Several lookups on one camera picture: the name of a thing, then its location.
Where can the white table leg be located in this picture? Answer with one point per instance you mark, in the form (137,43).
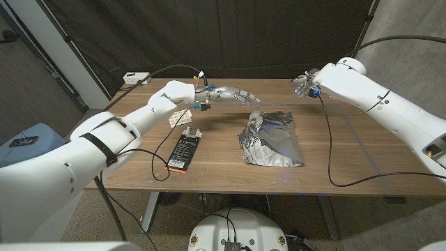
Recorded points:
(149,212)

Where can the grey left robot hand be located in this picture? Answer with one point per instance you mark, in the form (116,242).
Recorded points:
(226,94)

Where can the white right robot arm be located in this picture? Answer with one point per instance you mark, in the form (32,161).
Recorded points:
(383,101)

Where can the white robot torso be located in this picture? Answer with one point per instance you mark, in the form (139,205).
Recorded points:
(244,226)

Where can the black device on bin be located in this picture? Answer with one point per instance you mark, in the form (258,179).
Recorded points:
(23,141)

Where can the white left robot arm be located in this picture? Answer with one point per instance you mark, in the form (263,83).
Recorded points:
(87,153)

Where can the black backdrop pole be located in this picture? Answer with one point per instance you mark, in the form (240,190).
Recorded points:
(87,64)
(363,35)

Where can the white power box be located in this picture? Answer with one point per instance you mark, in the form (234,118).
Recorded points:
(134,78)

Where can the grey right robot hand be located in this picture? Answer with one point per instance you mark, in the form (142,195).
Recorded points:
(306,85)

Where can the black orange package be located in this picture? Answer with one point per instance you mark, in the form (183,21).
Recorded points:
(183,153)

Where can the white right shoulder cover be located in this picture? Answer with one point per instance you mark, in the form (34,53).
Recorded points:
(433,247)

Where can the black ribbed round object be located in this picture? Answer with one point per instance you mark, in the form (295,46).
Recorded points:
(170,198)

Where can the crinkled aluminium foil sheet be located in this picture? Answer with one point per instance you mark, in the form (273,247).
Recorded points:
(271,146)

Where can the black wall hook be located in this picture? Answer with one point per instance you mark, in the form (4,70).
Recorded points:
(8,36)

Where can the black backdrop curtain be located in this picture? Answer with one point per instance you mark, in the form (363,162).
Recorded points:
(209,35)

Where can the white left shoulder cover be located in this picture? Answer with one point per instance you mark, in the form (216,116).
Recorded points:
(69,247)

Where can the grey table leg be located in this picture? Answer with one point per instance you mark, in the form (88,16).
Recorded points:
(329,219)

